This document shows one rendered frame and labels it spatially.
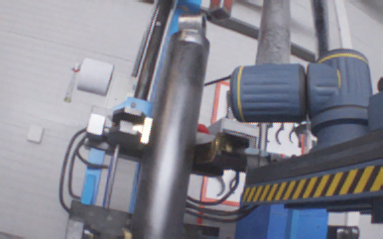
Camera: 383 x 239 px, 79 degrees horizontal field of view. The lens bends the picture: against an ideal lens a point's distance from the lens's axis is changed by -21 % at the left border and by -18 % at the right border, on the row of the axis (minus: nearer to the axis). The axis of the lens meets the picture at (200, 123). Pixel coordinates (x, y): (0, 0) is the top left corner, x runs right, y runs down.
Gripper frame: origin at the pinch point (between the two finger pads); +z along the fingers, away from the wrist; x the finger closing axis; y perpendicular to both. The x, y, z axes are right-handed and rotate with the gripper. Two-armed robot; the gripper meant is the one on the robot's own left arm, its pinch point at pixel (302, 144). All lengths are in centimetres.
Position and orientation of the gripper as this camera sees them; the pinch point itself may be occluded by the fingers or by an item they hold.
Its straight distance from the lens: 192.3
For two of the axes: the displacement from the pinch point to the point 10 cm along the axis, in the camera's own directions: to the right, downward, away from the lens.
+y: 9.3, 2.4, 2.9
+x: -3.5, 2.5, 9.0
